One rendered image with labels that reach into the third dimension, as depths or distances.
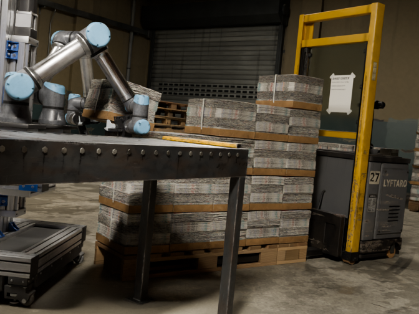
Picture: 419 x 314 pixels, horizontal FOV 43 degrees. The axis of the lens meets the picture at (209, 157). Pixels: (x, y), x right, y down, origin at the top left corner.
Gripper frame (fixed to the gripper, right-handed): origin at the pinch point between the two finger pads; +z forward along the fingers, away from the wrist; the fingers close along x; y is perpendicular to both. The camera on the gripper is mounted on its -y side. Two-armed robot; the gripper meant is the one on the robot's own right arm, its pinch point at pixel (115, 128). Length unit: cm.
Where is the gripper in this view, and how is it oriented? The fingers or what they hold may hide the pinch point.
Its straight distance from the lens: 290.4
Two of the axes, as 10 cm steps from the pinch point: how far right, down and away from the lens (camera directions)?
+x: -8.3, 1.8, -5.4
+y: -0.9, -9.8, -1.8
